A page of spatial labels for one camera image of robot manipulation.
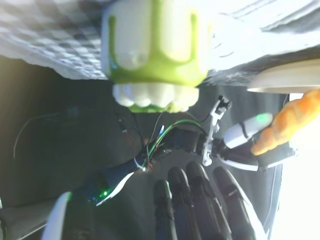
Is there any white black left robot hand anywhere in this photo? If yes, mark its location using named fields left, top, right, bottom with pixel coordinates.
left=40, top=161, right=267, bottom=240

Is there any orange yellow blurry object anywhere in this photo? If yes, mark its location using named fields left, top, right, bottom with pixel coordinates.
left=250, top=89, right=320, bottom=156

